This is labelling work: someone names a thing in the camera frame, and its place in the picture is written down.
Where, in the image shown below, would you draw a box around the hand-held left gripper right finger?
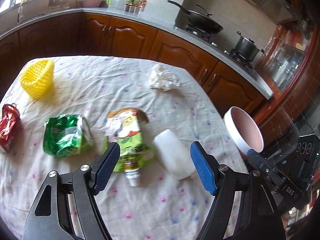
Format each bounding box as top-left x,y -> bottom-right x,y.
190,141 -> 287,240

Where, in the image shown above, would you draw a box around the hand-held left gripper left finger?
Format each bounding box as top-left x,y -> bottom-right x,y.
22,142 -> 121,240

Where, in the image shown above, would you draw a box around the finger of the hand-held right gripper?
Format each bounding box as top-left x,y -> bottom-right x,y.
247,149 -> 283,188

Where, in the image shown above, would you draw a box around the white plastic block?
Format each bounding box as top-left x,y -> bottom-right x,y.
152,129 -> 197,180

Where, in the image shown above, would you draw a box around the pink and white bin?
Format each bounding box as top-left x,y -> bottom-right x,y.
223,106 -> 265,155

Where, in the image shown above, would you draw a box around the green spout drink pouch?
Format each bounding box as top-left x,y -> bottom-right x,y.
104,107 -> 155,187

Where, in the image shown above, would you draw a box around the crushed green can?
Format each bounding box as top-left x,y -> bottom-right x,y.
43,114 -> 94,158

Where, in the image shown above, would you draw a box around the floral white tablecloth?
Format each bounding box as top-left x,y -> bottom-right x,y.
0,55 -> 250,240

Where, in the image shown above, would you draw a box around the crumpled white tissue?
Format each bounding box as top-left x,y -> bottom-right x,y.
149,64 -> 182,92

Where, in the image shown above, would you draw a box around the glass door cabinet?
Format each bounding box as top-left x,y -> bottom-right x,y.
250,12 -> 320,155

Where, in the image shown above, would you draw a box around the crushed red can white end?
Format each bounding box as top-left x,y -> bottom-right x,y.
0,103 -> 22,153

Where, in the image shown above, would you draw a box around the yellow foam fruit net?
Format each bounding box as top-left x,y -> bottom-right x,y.
20,59 -> 55,99

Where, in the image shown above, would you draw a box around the steel cooking pot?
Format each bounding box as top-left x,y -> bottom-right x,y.
234,31 -> 264,62

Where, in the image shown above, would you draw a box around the gas stove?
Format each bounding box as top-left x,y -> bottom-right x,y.
175,24 -> 259,75

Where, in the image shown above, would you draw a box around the wooden lower cabinets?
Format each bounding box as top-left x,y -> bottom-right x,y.
0,11 -> 265,120

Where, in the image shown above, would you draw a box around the black wok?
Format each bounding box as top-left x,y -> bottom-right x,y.
167,0 -> 224,35

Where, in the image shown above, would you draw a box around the grey kitchen countertop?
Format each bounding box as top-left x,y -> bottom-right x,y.
0,7 -> 274,100

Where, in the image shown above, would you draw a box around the row of spice jars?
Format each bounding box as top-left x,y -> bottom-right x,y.
124,4 -> 145,14

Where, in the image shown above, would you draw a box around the range hood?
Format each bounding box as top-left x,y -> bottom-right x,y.
185,0 -> 300,24

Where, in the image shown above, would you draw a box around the pink basin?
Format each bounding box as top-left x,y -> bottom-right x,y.
80,0 -> 103,8

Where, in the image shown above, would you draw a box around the kitchen faucet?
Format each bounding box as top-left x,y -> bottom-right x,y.
11,0 -> 24,25

